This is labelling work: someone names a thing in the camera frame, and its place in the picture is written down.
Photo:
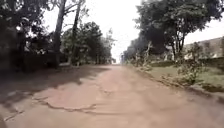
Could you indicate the group of green trees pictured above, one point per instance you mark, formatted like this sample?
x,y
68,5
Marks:
x,y
90,43

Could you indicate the cracked brown paved road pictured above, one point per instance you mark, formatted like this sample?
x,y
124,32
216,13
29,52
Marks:
x,y
110,96

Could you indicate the tall bare-trunked tree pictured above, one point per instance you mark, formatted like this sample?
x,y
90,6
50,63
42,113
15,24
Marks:
x,y
59,30

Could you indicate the large dark tree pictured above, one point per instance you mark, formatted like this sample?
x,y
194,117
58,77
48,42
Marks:
x,y
173,20

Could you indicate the small shrub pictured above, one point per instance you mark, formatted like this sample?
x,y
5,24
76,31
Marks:
x,y
190,66

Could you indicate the grass verge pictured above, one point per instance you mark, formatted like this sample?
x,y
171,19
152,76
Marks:
x,y
208,76

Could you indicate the pale long building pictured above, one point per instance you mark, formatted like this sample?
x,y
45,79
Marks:
x,y
210,47

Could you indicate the low green hedge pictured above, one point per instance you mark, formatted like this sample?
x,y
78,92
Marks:
x,y
213,62

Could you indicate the group of dark trees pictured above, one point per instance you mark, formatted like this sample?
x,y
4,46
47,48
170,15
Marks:
x,y
13,36

